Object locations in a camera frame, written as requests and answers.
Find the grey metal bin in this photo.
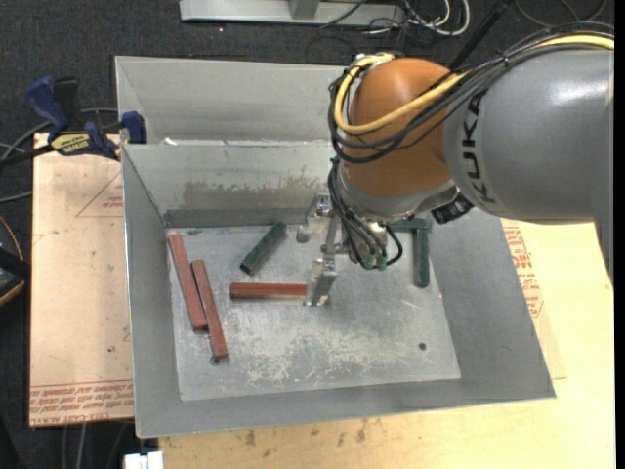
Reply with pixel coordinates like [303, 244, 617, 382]
[114, 55, 557, 440]

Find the dark green flat block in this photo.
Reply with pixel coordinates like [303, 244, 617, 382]
[387, 217, 430, 233]
[239, 220, 289, 277]
[412, 226, 432, 288]

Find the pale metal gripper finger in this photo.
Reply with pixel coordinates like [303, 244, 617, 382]
[304, 257, 340, 309]
[295, 193, 336, 244]

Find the red-brown flat block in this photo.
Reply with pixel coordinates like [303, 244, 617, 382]
[190, 259, 230, 362]
[229, 281, 310, 303]
[166, 233, 210, 332]

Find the brown cardboard board, red print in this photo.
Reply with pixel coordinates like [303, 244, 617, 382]
[27, 132, 570, 429]

